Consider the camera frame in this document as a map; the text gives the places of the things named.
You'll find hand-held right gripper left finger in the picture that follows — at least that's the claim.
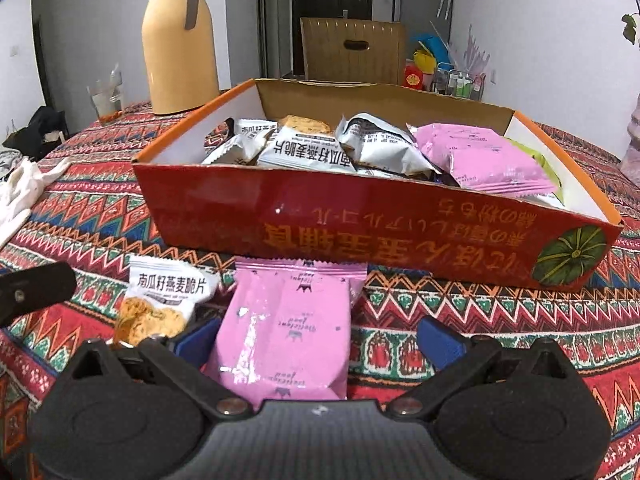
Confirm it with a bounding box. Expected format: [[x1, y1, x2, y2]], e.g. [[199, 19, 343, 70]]
[[62, 315, 255, 423]]

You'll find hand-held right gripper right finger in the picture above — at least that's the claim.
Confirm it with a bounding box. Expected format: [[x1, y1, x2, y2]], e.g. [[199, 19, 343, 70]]
[[389, 315, 578, 423]]

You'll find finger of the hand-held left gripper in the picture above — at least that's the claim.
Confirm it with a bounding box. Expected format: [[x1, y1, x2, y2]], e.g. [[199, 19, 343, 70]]
[[0, 260, 77, 328]]

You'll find pink snack packet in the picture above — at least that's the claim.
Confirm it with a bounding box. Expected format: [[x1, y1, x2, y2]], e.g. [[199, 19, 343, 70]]
[[202, 256, 368, 411], [446, 142, 559, 196], [414, 123, 507, 161]]

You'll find red cardboard box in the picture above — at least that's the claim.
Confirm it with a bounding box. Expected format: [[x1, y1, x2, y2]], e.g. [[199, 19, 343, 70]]
[[131, 78, 623, 292]]

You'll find green snack packet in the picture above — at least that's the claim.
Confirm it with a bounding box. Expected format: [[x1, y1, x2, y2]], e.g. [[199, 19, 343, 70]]
[[505, 137, 565, 206]]

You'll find white cotton glove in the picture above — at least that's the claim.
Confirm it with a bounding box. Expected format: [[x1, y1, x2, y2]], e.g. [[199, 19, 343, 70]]
[[0, 157, 71, 248]]

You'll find black chair with clothes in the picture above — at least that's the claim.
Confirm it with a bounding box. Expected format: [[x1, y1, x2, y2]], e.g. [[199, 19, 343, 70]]
[[2, 106, 71, 161]]

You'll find glass cup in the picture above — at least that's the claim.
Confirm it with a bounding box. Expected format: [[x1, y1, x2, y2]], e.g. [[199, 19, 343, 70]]
[[87, 72, 124, 126]]

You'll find clear bottle organizer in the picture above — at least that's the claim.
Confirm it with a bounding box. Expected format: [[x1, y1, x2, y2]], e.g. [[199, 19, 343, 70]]
[[432, 64, 487, 102]]

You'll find small red box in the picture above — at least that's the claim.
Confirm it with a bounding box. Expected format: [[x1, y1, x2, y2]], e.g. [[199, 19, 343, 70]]
[[402, 64, 426, 90]]

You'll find pink vase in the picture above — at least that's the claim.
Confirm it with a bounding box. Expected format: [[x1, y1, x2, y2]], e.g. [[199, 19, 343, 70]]
[[620, 105, 640, 186]]

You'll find yellow plastic toy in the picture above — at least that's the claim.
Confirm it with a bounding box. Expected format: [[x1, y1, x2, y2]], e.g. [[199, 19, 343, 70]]
[[412, 50, 438, 75]]

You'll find yellow thermos jug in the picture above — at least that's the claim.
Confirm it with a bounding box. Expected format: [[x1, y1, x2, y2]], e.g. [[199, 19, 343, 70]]
[[141, 0, 221, 116]]

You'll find lilac decorative plant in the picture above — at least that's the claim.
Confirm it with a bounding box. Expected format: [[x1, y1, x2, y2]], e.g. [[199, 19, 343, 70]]
[[462, 24, 490, 78]]

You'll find brown cardboard box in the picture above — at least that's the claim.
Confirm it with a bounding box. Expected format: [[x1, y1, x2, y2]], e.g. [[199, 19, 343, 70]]
[[299, 17, 407, 85]]

